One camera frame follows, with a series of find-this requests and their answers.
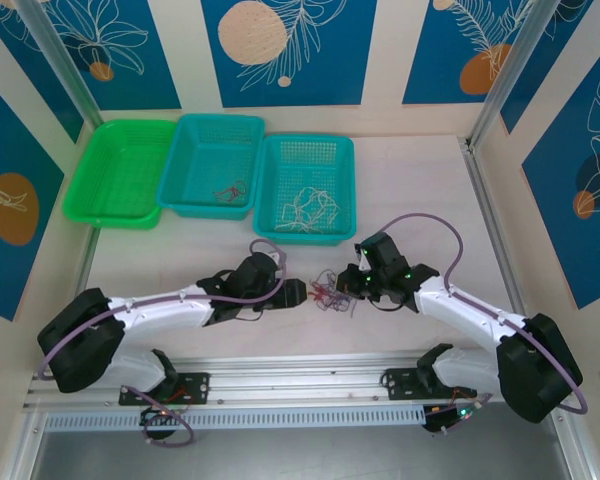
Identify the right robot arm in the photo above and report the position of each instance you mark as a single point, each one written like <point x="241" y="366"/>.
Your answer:
<point x="470" y="310"/>

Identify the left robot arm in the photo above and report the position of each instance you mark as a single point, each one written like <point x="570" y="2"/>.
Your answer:
<point x="155" y="310"/>

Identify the teal plastic basket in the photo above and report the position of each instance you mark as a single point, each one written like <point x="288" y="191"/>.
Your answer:
<point x="305" y="165"/>
<point x="210" y="160"/>

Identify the green plastic basket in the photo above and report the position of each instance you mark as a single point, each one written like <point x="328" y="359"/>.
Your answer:
<point x="115" y="175"/>

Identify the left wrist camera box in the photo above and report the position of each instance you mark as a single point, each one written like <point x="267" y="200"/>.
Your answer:
<point x="278" y="257"/>

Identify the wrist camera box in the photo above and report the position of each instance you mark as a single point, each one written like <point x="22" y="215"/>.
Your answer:
<point x="385" y="250"/>
<point x="278" y="257"/>

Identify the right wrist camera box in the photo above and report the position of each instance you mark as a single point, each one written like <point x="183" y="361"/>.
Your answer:
<point x="385" y="250"/>

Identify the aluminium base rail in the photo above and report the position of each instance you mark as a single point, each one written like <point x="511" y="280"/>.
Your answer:
<point x="300" y="375"/>

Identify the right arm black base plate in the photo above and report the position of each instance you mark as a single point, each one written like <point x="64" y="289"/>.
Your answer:
<point x="400" y="385"/>

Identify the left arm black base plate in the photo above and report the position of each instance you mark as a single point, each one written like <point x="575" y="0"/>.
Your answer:
<point x="195" y="385"/>

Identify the aluminium corner post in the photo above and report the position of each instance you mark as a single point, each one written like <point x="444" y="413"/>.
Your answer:
<point x="510" y="70"/>
<point x="60" y="60"/>

